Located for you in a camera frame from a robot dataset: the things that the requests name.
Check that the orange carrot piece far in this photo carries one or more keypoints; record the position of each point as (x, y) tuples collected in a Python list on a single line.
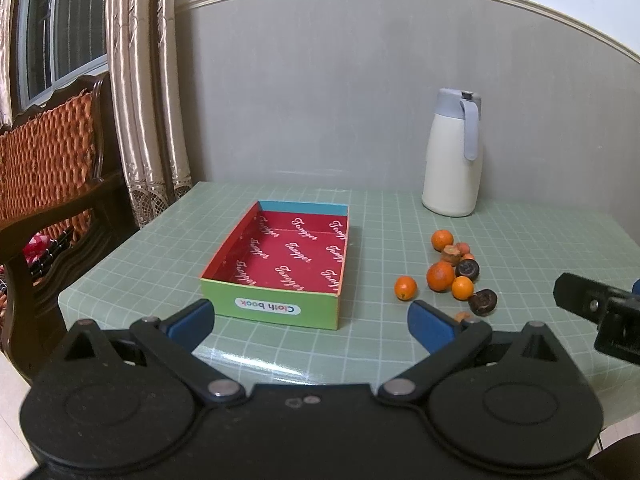
[(463, 248)]

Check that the small orange mandarin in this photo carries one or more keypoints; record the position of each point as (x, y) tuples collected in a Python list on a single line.
[(462, 288), (405, 288)]

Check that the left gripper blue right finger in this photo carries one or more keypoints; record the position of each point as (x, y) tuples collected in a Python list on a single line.
[(452, 346)]

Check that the dark chestnut upper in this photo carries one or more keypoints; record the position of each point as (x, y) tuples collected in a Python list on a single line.
[(468, 268)]

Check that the large orange mandarin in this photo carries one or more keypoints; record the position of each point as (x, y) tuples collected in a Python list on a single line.
[(439, 276)]

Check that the colourful cloth book box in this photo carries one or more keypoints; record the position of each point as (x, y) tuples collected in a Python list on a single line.
[(282, 263)]

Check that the orange carrot piece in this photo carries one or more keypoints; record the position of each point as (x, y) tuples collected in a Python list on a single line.
[(462, 315), (463, 248)]

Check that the orange carrot piece near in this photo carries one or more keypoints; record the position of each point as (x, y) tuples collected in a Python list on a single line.
[(462, 315)]

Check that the dark chestnut lower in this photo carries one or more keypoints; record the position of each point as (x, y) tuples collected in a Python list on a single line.
[(483, 302)]

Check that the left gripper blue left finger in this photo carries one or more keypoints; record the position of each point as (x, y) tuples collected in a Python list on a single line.
[(170, 342)]

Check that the pink checkered cloth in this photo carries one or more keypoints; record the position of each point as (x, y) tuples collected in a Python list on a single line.
[(36, 247)]

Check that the dark chestnut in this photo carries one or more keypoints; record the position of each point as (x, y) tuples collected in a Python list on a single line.
[(483, 302), (468, 268)]

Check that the small orange mandarin right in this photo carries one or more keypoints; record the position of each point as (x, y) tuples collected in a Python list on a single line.
[(462, 288)]

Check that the orange mandarin far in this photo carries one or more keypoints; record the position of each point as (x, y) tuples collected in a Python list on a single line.
[(441, 238)]

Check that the small orange mandarin left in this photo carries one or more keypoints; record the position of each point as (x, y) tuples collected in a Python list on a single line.
[(405, 288)]

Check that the wooden sofa orange cushions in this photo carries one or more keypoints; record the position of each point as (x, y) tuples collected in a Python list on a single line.
[(61, 175)]

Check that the window with metal frame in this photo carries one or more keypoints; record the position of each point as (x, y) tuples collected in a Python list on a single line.
[(55, 41)]

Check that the white thermos jug grey lid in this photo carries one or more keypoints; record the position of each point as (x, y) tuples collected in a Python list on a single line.
[(454, 154)]

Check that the brown cut fruit piece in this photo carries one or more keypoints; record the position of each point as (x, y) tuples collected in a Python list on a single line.
[(451, 254)]

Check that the beige satin curtain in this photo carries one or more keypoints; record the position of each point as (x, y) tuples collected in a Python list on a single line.
[(142, 59)]

